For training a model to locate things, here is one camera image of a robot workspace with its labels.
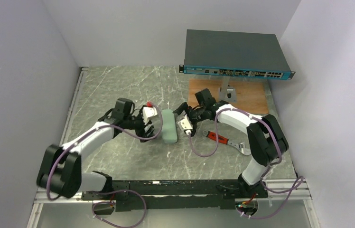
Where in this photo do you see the mint green umbrella case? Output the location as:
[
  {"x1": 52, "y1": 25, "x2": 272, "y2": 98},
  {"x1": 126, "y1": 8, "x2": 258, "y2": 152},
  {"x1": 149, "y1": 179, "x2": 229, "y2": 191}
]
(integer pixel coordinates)
[{"x1": 161, "y1": 109, "x2": 178, "y2": 144}]

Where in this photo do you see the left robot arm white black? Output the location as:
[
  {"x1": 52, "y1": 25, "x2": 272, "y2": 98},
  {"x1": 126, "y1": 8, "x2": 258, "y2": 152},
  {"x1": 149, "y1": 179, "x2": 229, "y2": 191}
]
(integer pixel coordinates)
[{"x1": 37, "y1": 98, "x2": 162, "y2": 201}]

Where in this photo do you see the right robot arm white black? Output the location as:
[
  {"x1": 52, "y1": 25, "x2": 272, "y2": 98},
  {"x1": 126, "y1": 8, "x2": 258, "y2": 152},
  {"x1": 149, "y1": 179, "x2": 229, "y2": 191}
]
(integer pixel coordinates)
[{"x1": 173, "y1": 89, "x2": 289, "y2": 191}]

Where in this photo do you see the grey metal stand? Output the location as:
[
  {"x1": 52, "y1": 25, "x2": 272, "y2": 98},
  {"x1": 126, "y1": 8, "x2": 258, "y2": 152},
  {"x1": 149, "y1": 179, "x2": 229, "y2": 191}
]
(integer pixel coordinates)
[{"x1": 218, "y1": 76, "x2": 237, "y2": 103}]

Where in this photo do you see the wooden board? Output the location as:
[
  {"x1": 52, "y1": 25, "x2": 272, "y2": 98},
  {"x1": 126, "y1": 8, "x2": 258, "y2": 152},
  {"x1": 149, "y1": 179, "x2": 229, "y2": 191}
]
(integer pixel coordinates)
[{"x1": 187, "y1": 78, "x2": 269, "y2": 114}]

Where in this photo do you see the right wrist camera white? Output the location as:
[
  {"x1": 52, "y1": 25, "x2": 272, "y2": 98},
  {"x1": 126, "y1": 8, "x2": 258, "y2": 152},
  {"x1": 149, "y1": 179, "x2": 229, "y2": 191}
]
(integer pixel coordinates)
[{"x1": 177, "y1": 115, "x2": 194, "y2": 136}]

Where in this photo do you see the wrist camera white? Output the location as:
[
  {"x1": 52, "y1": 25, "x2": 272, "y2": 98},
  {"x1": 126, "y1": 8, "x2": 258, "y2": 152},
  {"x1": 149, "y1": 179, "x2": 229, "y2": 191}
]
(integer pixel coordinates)
[
  {"x1": 177, "y1": 115, "x2": 194, "y2": 136},
  {"x1": 142, "y1": 102, "x2": 158, "y2": 124}
]

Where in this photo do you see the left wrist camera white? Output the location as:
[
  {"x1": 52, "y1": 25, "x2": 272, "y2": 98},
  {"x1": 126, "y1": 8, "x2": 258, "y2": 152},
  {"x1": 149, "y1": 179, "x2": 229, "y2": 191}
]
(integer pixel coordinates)
[{"x1": 142, "y1": 102, "x2": 158, "y2": 124}]

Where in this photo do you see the red handled adjustable wrench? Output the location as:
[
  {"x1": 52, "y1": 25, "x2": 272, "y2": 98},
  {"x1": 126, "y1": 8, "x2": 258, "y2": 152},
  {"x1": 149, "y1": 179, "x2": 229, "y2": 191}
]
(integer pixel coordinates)
[{"x1": 203, "y1": 131, "x2": 251, "y2": 156}]

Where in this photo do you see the network switch blue front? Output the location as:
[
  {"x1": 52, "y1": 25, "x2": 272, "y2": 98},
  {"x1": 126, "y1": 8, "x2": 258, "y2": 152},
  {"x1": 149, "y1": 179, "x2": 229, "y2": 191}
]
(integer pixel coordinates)
[{"x1": 179, "y1": 29, "x2": 295, "y2": 80}]

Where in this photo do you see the aluminium rail frame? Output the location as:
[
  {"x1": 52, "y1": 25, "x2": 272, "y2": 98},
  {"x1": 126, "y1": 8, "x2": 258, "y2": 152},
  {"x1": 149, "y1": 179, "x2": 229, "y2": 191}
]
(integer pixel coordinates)
[{"x1": 37, "y1": 66, "x2": 316, "y2": 220}]

